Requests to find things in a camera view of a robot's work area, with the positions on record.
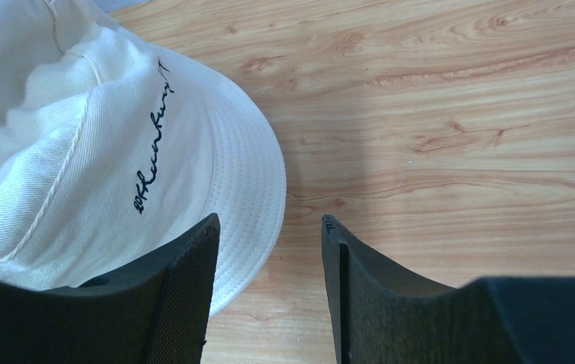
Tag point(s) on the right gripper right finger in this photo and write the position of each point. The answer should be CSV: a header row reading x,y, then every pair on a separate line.
x,y
382,312

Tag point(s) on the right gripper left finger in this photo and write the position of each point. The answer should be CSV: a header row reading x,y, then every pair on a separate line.
x,y
154,309

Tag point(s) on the beige bucket hat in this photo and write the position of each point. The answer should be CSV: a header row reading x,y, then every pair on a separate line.
x,y
112,146

